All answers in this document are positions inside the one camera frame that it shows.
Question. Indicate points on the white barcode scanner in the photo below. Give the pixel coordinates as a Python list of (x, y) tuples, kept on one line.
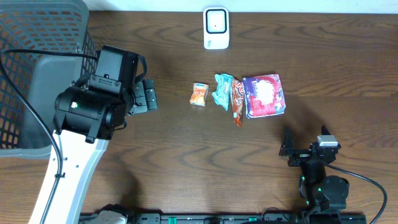
[(216, 28)]

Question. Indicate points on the orange tissue pack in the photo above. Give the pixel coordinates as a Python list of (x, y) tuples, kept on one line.
[(200, 91)]

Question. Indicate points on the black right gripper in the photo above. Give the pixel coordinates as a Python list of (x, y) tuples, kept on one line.
[(303, 155)]

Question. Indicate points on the orange brown candy wrapper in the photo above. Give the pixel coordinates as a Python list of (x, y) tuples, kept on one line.
[(237, 99)]

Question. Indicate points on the grey plastic mesh basket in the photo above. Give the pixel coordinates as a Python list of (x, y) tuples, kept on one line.
[(56, 50)]

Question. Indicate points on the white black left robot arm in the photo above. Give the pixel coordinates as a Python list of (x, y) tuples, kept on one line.
[(86, 116)]

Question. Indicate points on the green flushable wipes pack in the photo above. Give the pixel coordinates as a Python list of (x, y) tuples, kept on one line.
[(223, 90)]

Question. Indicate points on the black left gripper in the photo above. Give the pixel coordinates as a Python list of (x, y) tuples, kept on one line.
[(149, 94)]

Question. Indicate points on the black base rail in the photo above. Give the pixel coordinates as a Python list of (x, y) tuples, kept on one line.
[(151, 218)]

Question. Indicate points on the purple red snack bag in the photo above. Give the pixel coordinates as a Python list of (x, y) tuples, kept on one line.
[(263, 96)]

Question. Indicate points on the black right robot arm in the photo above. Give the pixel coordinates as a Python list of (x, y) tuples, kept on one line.
[(324, 194)]

